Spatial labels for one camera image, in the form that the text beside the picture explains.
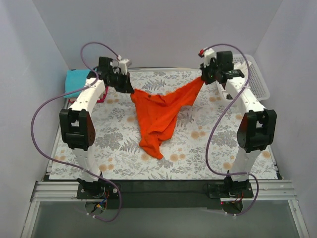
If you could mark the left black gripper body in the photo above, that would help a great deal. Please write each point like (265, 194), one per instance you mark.
(124, 84)

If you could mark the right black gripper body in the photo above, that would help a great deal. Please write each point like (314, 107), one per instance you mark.
(205, 75)

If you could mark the orange t shirt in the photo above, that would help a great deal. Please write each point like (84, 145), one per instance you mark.
(157, 114)

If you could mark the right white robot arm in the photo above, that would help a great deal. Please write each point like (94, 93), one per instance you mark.
(257, 127)

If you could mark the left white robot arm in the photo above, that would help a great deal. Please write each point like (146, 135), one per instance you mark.
(77, 129)

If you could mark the folded magenta t shirt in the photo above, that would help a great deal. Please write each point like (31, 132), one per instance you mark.
(103, 96)

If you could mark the white t shirt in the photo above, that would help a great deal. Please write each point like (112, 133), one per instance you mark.
(242, 67)

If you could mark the white plastic basket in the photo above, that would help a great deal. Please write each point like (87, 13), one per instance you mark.
(256, 83)

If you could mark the folded cyan t shirt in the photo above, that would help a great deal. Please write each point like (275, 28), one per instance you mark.
(75, 80)

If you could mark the floral table mat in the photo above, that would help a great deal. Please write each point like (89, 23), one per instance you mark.
(117, 150)

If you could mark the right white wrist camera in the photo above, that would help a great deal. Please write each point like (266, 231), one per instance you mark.
(207, 55)

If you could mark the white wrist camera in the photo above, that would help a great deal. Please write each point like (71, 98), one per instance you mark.
(123, 64)
(207, 55)

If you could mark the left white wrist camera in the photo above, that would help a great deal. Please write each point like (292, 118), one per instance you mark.
(123, 64)

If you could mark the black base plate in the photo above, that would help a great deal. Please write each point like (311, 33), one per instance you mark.
(163, 193)

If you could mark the aluminium frame rail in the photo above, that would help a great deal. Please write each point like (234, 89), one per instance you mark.
(67, 190)

